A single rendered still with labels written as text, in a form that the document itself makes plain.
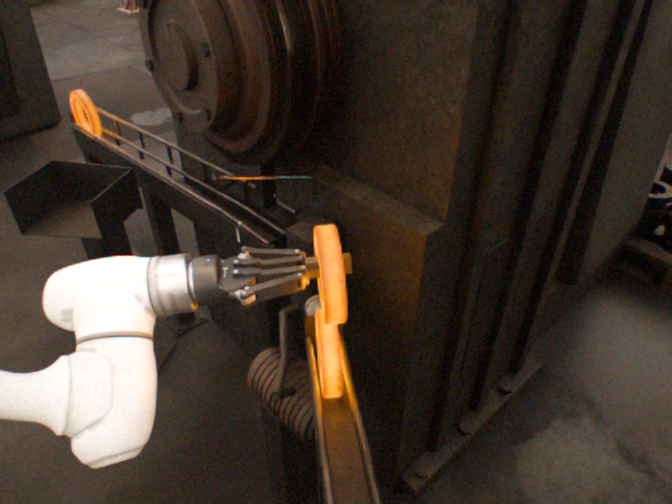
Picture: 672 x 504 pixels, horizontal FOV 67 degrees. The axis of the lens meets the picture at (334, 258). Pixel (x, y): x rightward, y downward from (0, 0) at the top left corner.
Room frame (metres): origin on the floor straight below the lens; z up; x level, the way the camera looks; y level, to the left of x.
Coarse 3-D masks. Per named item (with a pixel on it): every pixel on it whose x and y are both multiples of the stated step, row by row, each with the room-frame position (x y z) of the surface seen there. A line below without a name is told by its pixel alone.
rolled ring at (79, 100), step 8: (72, 96) 1.87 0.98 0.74; (80, 96) 1.82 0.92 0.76; (88, 96) 1.83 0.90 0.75; (72, 104) 1.89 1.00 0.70; (80, 104) 1.90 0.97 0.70; (88, 104) 1.81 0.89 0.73; (80, 112) 1.90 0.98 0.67; (88, 112) 1.79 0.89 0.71; (96, 112) 1.80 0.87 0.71; (80, 120) 1.89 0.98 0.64; (88, 120) 1.80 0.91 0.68; (96, 120) 1.79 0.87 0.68; (88, 128) 1.87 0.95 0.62; (96, 128) 1.79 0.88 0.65
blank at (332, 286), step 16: (320, 240) 0.60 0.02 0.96; (336, 240) 0.60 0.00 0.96; (320, 256) 0.58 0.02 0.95; (336, 256) 0.58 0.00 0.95; (320, 272) 0.58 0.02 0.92; (336, 272) 0.56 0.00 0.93; (320, 288) 0.63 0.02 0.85; (336, 288) 0.55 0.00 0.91; (336, 304) 0.54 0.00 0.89; (336, 320) 0.55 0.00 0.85
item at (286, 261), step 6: (258, 258) 0.63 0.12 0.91; (276, 258) 0.63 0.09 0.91; (282, 258) 0.63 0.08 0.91; (288, 258) 0.63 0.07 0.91; (294, 258) 0.63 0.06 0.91; (300, 258) 0.63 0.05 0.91; (234, 264) 0.61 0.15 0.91; (240, 264) 0.61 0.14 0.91; (246, 264) 0.61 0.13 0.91; (252, 264) 0.61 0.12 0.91; (258, 264) 0.61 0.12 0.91; (264, 264) 0.62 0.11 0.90; (270, 264) 0.62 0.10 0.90; (276, 264) 0.62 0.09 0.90; (282, 264) 0.62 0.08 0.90; (288, 264) 0.62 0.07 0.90; (294, 264) 0.63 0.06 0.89
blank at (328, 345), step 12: (324, 324) 0.61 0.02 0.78; (336, 324) 0.61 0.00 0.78; (324, 336) 0.59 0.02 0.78; (336, 336) 0.59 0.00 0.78; (324, 348) 0.57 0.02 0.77; (336, 348) 0.57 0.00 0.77; (324, 360) 0.56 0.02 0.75; (336, 360) 0.56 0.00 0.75; (324, 372) 0.55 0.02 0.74; (336, 372) 0.55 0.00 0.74; (324, 384) 0.54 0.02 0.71; (336, 384) 0.54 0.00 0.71; (324, 396) 0.55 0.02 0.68; (336, 396) 0.55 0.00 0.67
